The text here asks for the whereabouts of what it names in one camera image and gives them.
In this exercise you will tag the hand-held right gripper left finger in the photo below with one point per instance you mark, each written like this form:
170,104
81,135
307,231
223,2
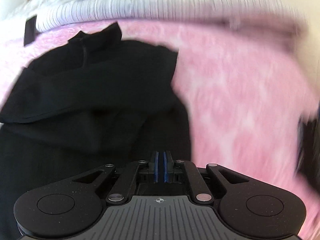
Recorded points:
156,167

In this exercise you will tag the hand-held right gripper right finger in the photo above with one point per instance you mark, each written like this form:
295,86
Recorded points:
165,167

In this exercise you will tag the black jacket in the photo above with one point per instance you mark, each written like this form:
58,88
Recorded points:
100,92

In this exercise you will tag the pink floral blanket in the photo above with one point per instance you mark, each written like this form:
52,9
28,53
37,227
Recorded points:
237,92

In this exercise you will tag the grey striped quilt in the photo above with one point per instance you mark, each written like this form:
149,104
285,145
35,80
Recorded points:
125,10

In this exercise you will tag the black phone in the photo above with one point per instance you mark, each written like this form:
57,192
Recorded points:
30,30

